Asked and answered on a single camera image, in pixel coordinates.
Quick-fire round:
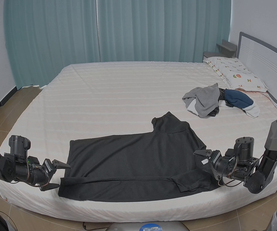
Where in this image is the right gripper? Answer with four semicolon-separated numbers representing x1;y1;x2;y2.
193;149;237;179

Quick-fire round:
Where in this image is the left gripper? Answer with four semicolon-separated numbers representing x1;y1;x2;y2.
26;160;72;191

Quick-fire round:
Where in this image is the black T-shirt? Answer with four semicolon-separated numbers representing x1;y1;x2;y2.
58;111;219;203

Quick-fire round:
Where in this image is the pile of clothes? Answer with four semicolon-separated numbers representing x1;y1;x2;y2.
182;83;260;118

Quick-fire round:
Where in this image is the bed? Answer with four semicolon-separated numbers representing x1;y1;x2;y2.
0;31;277;223

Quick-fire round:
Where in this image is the white printed pillow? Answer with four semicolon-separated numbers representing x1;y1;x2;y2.
203;56;269;92

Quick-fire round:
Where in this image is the grey bedside table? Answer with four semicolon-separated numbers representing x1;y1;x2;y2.
203;39;237;60

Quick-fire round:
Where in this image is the blue-green curtain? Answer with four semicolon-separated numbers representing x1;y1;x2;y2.
96;0;231;63
4;0;99;88

